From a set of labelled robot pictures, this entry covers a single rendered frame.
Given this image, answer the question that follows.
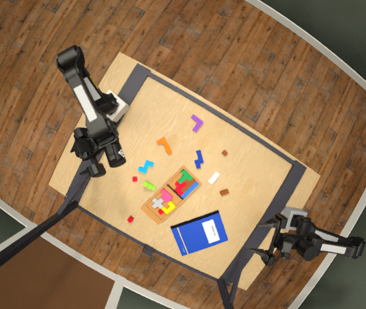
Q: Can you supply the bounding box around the purple l-shaped puzzle piece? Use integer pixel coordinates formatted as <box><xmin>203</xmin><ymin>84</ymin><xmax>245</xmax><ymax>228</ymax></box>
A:
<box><xmin>191</xmin><ymin>114</ymin><xmax>203</xmax><ymax>132</ymax></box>

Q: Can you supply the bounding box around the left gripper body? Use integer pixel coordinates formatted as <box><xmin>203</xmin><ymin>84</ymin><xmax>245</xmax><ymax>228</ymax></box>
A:
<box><xmin>73</xmin><ymin>127</ymin><xmax>106</xmax><ymax>178</ymax></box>

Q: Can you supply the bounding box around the orange puzzle piece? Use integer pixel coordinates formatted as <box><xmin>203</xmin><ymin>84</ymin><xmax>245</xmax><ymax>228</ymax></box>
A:
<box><xmin>157</xmin><ymin>138</ymin><xmax>172</xmax><ymax>154</ymax></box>

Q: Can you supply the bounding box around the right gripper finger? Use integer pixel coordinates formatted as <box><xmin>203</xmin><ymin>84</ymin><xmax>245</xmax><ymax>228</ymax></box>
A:
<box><xmin>249</xmin><ymin>248</ymin><xmax>269</xmax><ymax>263</ymax></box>
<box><xmin>256</xmin><ymin>216</ymin><xmax>280</xmax><ymax>229</ymax></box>

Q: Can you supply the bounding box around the blue notebook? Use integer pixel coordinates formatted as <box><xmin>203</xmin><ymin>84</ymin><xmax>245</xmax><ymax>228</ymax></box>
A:
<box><xmin>170</xmin><ymin>210</ymin><xmax>228</xmax><ymax>256</ymax></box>

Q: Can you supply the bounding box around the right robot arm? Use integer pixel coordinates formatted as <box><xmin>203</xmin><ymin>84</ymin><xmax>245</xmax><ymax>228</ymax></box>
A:
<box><xmin>278</xmin><ymin>214</ymin><xmax>366</xmax><ymax>261</ymax></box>

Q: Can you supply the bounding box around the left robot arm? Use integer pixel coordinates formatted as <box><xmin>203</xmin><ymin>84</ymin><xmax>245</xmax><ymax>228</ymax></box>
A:
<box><xmin>56</xmin><ymin>45</ymin><xmax>126</xmax><ymax>168</ymax></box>

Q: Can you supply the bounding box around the yellow puzzle piece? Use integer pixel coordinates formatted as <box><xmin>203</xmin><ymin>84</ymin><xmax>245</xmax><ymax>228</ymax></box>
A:
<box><xmin>161</xmin><ymin>200</ymin><xmax>176</xmax><ymax>214</ymax></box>

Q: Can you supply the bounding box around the white rectangular block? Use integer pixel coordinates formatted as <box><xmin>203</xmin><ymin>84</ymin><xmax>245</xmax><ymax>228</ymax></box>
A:
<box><xmin>208</xmin><ymin>172</ymin><xmax>220</xmax><ymax>184</ymax></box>

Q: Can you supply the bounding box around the green puzzle piece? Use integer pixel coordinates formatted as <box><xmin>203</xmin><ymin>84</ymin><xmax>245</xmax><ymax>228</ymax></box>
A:
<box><xmin>143</xmin><ymin>180</ymin><xmax>156</xmax><ymax>191</ymax></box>
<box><xmin>178</xmin><ymin>169</ymin><xmax>193</xmax><ymax>184</ymax></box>

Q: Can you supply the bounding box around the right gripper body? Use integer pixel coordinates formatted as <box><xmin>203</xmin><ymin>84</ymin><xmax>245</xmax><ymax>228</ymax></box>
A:
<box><xmin>261</xmin><ymin>213</ymin><xmax>295</xmax><ymax>266</ymax></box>

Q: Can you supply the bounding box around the pink puzzle piece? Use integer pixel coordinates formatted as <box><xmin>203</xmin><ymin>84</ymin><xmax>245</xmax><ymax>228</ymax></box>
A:
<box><xmin>161</xmin><ymin>188</ymin><xmax>173</xmax><ymax>203</ymax></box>

